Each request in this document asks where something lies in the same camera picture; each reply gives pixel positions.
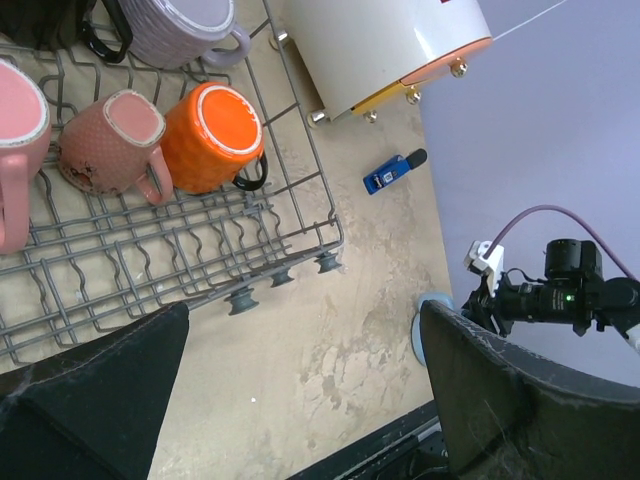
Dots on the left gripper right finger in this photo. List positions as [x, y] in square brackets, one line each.
[509, 413]

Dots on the orange mug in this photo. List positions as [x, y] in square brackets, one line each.
[213, 136]

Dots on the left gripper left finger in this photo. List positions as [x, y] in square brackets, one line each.
[94, 411]

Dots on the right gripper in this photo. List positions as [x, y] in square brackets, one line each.
[556, 302]

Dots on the white mug black handle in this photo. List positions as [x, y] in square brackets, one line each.
[54, 25]

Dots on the lavender mug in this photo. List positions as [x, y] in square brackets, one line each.
[170, 34]

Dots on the salmon pink mug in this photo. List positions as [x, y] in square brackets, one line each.
[114, 145]

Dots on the light blue mug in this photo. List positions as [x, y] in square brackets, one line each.
[419, 325]

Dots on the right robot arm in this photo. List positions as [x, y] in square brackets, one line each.
[580, 261]

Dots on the white round drawer cabinet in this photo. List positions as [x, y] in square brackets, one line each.
[361, 53]

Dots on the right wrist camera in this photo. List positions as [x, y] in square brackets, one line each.
[489, 265]

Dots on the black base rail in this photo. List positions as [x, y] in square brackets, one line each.
[410, 447]

